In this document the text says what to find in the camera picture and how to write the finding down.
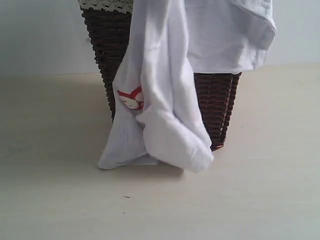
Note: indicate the white t-shirt red logo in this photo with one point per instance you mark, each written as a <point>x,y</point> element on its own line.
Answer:
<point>157,116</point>

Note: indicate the dark brown wicker basket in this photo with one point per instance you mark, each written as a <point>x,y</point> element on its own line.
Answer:
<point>109,35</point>

